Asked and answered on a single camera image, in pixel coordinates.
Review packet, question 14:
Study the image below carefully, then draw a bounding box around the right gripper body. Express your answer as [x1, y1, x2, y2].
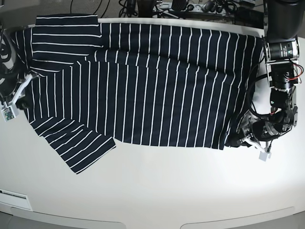
[0, 73, 39, 110]

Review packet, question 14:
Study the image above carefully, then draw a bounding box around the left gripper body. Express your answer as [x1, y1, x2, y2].
[236, 114, 271, 153]

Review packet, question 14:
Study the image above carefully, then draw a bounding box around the navy white striped T-shirt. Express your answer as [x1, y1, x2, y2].
[11, 14, 262, 174]

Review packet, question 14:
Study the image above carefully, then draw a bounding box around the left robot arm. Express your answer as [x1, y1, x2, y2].
[226, 0, 305, 154]

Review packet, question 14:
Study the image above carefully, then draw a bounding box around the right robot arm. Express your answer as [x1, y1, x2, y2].
[0, 23, 38, 105]

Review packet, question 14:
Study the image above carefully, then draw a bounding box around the black box on floor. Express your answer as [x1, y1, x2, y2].
[235, 7, 264, 29]

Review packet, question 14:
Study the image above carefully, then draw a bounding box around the white label plate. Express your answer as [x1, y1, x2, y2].
[0, 189, 32, 211]

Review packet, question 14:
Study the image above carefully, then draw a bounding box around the grey power strip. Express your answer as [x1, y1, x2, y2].
[153, 0, 237, 18]

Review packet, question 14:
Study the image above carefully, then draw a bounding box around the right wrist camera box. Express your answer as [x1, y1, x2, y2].
[1, 104, 19, 122]

